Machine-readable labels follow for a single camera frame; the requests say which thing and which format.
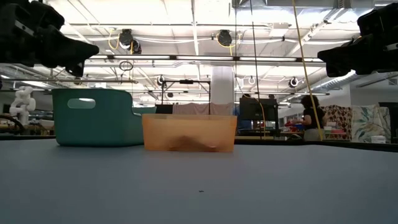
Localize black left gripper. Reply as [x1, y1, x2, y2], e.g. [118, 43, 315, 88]
[0, 0, 101, 78]

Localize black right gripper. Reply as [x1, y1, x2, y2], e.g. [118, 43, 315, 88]
[317, 2, 398, 78]

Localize brown patterned cloth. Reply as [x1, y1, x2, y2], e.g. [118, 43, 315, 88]
[320, 104, 354, 141]

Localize person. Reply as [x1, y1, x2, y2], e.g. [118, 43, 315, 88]
[292, 94, 327, 142]

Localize floral patterned cloth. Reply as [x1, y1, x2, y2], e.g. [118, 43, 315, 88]
[351, 104, 392, 144]

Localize green plastic bin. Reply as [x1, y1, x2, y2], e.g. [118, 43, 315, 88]
[51, 88, 157, 147]

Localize black round hoop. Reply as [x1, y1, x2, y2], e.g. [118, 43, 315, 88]
[0, 114, 31, 132]

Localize large black monitor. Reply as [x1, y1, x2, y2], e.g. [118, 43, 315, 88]
[238, 97, 279, 122]

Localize small black monitor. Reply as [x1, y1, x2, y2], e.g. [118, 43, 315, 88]
[155, 104, 174, 114]

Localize white square pillar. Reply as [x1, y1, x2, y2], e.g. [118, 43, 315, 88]
[210, 65, 236, 105]

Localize orange plastic bin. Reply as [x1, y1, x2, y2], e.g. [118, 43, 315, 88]
[141, 113, 238, 153]

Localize long ceiling light bar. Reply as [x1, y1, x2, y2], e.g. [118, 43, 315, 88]
[83, 54, 327, 64]

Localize pink hanging cloth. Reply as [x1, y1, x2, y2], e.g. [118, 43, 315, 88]
[172, 102, 233, 116]

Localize silver ventilation duct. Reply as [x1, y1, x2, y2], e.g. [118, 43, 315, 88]
[310, 70, 398, 91]

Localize yellow hanging cable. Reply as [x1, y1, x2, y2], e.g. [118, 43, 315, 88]
[291, 0, 325, 141]

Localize black cable ring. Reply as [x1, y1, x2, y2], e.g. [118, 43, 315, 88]
[118, 60, 134, 72]

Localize black table frame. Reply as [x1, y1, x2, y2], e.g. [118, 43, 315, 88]
[0, 134, 398, 152]

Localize black hanging cable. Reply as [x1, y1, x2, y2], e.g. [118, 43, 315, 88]
[250, 0, 262, 141]

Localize black rack frame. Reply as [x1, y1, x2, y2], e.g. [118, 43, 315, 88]
[160, 79, 212, 115]

